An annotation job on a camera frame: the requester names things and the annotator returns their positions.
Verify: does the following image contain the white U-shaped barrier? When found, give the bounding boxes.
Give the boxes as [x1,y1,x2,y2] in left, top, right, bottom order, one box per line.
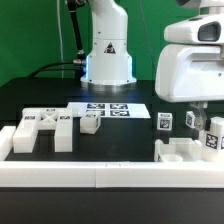
[0,126,224,188]

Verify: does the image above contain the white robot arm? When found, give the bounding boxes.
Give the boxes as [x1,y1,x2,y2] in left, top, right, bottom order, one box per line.
[65,0,224,130]

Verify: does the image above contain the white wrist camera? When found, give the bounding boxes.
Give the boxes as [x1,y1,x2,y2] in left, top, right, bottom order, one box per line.
[164,16,224,44]

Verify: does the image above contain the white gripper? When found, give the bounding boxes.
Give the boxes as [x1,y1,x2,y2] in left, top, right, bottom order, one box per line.
[155,44,224,131]

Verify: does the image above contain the white tagged cube right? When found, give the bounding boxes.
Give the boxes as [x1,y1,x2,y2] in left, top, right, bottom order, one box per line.
[185,111,195,128]

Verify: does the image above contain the white tagged cube left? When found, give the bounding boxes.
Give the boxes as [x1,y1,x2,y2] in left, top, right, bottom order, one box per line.
[157,112,173,131]

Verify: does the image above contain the white chair back frame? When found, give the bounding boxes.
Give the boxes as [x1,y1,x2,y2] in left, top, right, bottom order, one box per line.
[13,108,73,153]

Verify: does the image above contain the white tagged cube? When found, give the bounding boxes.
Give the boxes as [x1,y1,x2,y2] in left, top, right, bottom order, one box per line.
[157,112,173,131]
[185,111,195,128]

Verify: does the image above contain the white chair seat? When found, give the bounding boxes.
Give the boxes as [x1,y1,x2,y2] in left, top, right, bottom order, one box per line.
[154,138,202,162]

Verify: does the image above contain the white marker sheet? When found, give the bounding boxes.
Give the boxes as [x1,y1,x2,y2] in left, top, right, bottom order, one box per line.
[68,102,150,119]

